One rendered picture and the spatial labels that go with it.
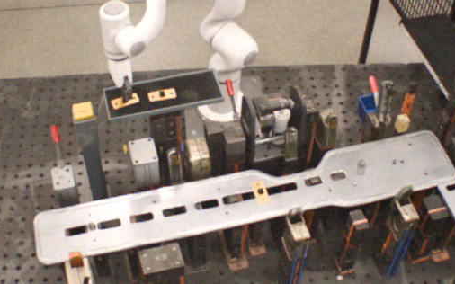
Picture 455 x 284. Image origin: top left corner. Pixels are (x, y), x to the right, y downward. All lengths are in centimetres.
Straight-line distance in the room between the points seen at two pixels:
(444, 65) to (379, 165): 56
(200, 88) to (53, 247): 68
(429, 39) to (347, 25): 165
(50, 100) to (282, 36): 177
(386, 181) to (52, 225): 106
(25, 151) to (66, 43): 158
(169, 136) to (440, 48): 111
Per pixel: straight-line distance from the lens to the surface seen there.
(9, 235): 248
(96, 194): 245
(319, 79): 290
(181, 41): 408
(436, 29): 277
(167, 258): 195
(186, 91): 217
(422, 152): 232
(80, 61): 403
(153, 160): 205
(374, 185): 219
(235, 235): 218
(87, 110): 215
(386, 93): 223
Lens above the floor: 272
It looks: 50 degrees down
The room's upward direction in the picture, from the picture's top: 2 degrees clockwise
